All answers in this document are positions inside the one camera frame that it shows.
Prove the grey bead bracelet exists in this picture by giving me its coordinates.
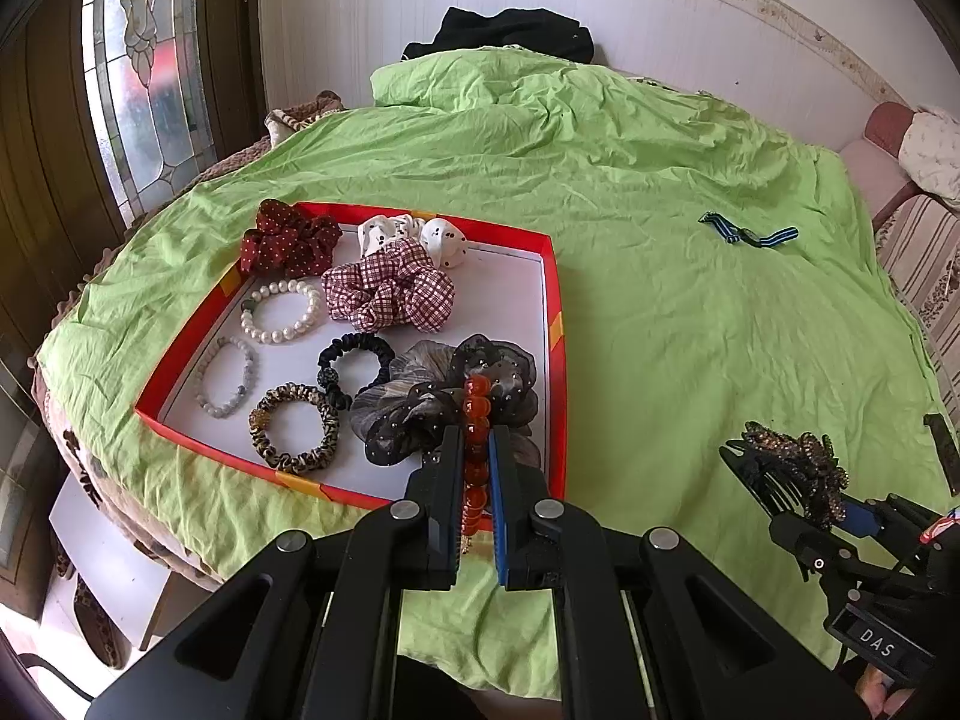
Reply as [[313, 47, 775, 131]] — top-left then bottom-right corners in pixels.
[[193, 335, 260, 419]]

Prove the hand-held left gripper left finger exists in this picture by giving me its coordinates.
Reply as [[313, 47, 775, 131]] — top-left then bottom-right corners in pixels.
[[86, 426, 467, 720]]

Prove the small black scrunchie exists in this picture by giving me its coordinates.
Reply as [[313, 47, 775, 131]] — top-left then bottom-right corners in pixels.
[[316, 331, 396, 414]]

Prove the dark flat rectangular device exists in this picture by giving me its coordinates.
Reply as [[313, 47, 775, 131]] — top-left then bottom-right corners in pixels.
[[922, 412, 960, 494]]

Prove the black sheer scrunchie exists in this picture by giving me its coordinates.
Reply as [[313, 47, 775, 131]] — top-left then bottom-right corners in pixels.
[[349, 334, 542, 470]]

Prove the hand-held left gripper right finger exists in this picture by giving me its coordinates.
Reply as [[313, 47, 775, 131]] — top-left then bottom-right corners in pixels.
[[487, 424, 871, 720]]

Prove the brown wooden door frame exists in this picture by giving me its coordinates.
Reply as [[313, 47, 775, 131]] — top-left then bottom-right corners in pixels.
[[0, 0, 125, 361]]

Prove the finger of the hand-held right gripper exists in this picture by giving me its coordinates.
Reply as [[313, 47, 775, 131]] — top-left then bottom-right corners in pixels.
[[769, 511, 863, 582], [840, 493, 946, 541]]

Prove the striped sofa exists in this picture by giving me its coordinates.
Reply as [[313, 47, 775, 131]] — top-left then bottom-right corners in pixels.
[[838, 101, 960, 398]]

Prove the red box with white inside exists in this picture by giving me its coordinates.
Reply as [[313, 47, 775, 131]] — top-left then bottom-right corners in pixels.
[[135, 200, 569, 520]]

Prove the white floral cushion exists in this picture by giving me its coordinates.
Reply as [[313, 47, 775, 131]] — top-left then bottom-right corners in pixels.
[[898, 109, 960, 212]]

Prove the stained glass window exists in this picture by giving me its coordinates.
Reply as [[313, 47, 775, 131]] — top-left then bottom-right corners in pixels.
[[81, 0, 220, 223]]

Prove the amber bead bracelet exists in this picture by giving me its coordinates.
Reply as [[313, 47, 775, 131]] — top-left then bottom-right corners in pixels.
[[459, 373, 496, 557]]

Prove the red plaid scrunchie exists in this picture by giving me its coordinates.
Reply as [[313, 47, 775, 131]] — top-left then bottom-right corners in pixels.
[[321, 240, 458, 335]]

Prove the person's right hand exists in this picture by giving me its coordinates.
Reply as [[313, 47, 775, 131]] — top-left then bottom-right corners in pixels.
[[855, 671, 920, 713]]

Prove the black clothing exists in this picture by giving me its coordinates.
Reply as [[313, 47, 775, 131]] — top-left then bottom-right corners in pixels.
[[401, 6, 596, 65]]

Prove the white low table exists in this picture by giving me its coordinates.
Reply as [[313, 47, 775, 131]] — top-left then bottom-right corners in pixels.
[[46, 474, 175, 652]]

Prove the green bed sheet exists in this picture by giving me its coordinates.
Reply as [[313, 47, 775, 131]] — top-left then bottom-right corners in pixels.
[[34, 47, 958, 695]]

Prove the brown patterned pillow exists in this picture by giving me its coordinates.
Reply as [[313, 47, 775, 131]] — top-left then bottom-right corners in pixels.
[[264, 90, 348, 148]]

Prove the dark beaded hair claw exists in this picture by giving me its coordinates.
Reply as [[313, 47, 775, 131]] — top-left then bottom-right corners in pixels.
[[718, 422, 851, 530]]

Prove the white pearl bracelet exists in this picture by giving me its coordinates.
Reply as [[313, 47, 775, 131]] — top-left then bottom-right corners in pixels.
[[240, 279, 326, 347]]

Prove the dark red dotted scrunchie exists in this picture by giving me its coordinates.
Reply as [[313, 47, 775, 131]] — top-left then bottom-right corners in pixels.
[[238, 199, 344, 279]]

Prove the white dotted scrunchie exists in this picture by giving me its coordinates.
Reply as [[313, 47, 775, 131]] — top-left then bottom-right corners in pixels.
[[356, 212, 473, 272]]

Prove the leopard print scrunchie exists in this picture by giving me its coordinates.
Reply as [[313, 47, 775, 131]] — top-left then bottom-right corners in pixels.
[[249, 382, 343, 476]]

